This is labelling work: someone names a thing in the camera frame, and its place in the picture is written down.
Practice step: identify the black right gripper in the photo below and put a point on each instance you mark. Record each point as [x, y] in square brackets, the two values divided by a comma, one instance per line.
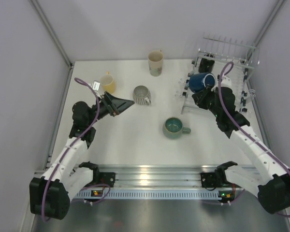
[200, 97]

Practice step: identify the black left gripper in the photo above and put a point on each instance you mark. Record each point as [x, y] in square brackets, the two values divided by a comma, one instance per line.
[115, 106]

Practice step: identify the dark blue mug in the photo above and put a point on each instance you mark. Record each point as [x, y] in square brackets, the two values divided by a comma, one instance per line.
[199, 81]

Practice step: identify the black mug cream inside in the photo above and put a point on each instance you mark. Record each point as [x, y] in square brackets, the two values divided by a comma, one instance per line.
[206, 65]

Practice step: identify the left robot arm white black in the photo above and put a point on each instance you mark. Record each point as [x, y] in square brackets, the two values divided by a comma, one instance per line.
[51, 194]

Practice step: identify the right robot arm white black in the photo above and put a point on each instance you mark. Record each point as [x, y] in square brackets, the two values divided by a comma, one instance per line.
[272, 186]

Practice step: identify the clear dish rack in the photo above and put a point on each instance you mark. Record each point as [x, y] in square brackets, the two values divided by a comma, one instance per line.
[222, 50]

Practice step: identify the grey striped mug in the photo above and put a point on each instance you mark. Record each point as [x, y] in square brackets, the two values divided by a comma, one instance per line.
[141, 95]

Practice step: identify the yellow mug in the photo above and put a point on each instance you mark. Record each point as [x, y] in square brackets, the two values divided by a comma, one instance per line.
[108, 83]

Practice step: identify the teal green mug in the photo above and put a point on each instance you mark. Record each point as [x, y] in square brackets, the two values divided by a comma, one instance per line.
[173, 128]

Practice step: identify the tall beige floral cup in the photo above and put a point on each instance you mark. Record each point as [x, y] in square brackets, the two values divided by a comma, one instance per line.
[155, 62]

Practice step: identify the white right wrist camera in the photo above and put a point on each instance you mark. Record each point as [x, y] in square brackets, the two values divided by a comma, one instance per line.
[224, 81]

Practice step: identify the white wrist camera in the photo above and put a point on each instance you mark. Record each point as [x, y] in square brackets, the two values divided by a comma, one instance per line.
[224, 81]
[95, 85]

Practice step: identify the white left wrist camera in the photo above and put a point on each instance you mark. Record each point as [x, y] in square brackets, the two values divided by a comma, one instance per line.
[95, 85]

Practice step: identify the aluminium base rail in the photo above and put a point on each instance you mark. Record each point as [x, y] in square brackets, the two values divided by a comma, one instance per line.
[157, 176]

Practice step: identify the perforated cable duct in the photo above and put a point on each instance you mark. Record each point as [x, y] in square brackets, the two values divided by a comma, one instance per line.
[163, 194]

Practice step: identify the left aluminium frame post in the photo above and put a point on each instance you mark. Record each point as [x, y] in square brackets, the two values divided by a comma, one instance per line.
[51, 32]

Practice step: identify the aluminium frame post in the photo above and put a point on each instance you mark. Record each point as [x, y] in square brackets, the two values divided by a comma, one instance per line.
[51, 32]
[275, 10]

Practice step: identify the right aluminium frame post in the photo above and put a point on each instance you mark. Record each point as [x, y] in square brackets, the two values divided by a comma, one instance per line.
[275, 10]

